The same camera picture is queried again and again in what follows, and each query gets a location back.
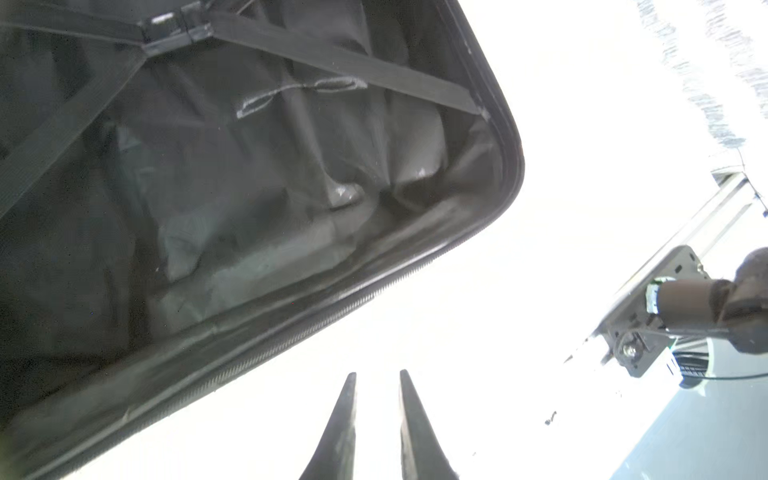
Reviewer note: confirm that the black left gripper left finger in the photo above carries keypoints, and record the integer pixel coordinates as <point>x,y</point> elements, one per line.
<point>333,458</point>

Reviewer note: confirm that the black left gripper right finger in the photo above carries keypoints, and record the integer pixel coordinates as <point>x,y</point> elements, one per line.
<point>421,454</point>

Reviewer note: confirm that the black ribbed hard-shell suitcase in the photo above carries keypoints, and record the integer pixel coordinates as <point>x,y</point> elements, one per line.
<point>190,187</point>

